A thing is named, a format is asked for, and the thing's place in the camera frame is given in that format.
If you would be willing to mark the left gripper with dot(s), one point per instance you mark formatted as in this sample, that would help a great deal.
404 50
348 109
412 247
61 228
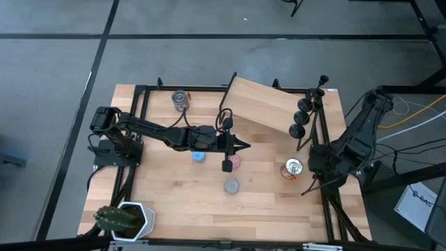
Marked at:
223 143

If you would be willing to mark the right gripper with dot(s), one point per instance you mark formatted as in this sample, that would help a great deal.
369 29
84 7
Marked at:
325 164

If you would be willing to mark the pink patterned round tin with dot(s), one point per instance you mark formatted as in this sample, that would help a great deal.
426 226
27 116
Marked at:
237 161

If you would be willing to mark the black candle stick holder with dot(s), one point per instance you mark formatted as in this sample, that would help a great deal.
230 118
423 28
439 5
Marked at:
301 118
305 104
297 131

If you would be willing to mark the blue patterned round tin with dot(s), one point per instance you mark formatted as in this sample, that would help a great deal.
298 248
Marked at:
198 158

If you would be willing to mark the grey patterned round tin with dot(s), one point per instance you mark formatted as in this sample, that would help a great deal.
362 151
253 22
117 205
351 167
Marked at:
231 186

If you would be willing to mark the silver tin can twine tag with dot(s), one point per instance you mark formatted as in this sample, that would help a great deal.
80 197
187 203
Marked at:
180 101

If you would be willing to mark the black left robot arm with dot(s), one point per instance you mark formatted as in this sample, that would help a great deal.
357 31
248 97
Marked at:
153 130

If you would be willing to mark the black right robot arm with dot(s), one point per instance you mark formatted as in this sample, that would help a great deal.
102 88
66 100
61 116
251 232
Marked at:
362 132

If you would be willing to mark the tin can orange label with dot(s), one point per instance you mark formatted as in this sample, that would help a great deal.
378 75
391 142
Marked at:
292 168

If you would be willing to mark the tilted wooden shelf board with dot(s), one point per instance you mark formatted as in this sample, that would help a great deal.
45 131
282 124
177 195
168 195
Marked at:
265 104

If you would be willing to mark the black diagonal strut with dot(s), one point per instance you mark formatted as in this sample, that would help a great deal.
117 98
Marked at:
404 178

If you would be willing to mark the white cardboard box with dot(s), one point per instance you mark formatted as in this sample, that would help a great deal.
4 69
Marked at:
414 205

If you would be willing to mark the white hexagonal plant pot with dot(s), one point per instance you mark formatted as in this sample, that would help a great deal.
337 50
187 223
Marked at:
149 219

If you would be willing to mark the green cactus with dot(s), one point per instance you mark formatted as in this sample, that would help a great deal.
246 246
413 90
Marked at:
113 218

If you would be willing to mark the black chair leg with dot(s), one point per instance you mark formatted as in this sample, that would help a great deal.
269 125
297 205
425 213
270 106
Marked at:
296 7

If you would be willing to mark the black aluminium table frame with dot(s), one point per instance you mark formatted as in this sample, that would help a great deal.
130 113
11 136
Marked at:
202 88

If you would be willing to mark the silver metal bracket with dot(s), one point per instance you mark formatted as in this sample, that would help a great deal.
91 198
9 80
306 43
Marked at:
322 247

